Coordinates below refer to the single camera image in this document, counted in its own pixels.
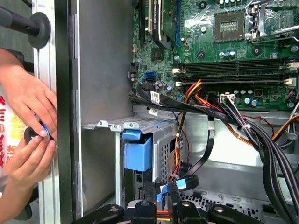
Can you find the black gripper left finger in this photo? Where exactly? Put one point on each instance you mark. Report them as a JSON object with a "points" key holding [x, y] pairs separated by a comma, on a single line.
{"points": [[144, 212]]}

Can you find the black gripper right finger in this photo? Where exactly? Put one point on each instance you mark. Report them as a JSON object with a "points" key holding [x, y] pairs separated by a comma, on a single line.
{"points": [[187, 213]]}

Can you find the hard disk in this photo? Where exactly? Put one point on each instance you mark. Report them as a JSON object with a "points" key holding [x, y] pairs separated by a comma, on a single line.
{"points": [[136, 156]]}

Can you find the metal disk bay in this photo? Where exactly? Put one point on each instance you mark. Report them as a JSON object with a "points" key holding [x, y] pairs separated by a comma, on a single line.
{"points": [[144, 122]]}

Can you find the black RAM slot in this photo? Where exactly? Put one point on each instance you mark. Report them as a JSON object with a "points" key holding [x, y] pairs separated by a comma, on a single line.
{"points": [[233, 79], [233, 66]]}

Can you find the person's right hand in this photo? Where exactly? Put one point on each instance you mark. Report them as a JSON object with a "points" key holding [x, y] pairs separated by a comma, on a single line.
{"points": [[30, 161]]}

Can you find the person's left hand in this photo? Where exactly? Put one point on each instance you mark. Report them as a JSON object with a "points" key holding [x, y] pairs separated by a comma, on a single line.
{"points": [[32, 98]]}

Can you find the white power connector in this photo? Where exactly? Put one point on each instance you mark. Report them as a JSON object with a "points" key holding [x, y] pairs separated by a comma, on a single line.
{"points": [[227, 98]]}

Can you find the blue SATA port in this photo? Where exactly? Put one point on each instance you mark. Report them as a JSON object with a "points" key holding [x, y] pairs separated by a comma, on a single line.
{"points": [[150, 74]]}

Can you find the black PC case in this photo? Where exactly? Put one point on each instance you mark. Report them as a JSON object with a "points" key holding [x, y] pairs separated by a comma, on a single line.
{"points": [[63, 93]]}

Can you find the green motherboard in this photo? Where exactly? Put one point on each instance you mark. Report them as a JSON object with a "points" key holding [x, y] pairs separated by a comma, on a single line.
{"points": [[161, 65]]}

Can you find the square CPU socket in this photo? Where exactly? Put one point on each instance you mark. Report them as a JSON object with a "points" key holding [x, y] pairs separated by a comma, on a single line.
{"points": [[229, 26]]}

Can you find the black graphics card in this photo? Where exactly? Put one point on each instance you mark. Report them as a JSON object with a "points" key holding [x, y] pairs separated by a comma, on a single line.
{"points": [[156, 21]]}

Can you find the metal locking lever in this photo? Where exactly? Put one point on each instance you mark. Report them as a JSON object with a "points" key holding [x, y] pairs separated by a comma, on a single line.
{"points": [[280, 38]]}

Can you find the metal socket cover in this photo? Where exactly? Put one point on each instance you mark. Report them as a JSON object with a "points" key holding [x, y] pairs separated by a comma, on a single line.
{"points": [[278, 34]]}

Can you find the black rod with round flange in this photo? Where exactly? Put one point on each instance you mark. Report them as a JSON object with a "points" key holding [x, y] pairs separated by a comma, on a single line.
{"points": [[38, 29]]}

